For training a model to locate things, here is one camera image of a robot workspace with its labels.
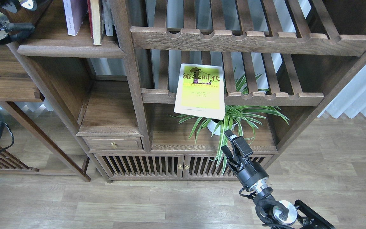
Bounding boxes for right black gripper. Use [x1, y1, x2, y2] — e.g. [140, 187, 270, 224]
[221, 129, 269, 191]

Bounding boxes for yellow green book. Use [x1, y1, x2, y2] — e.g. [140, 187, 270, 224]
[174, 63, 226, 120]

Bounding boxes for red paperback book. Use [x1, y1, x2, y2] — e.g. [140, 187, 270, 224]
[87, 0, 93, 38]

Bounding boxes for white purple book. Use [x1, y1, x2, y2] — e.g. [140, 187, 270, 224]
[63, 0, 88, 36]

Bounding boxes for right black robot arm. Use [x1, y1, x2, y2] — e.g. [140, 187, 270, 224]
[221, 130, 334, 229]

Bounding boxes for spider plant leaves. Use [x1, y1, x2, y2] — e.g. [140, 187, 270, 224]
[170, 67, 290, 175]

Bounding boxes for white plant pot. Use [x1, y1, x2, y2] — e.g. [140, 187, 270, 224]
[207, 119, 238, 136]

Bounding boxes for brass cabinet door knobs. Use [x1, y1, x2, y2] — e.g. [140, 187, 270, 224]
[177, 164, 190, 170]

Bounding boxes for dark wooden bookshelf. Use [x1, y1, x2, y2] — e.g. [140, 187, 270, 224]
[1, 0, 366, 182]

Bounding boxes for brass drawer knob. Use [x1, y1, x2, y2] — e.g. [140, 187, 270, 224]
[110, 142, 118, 149]

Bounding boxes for upright tan book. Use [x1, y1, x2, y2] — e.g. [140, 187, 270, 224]
[90, 0, 103, 45]

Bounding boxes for low wooden side furniture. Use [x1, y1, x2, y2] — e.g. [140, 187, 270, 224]
[0, 146, 39, 174]

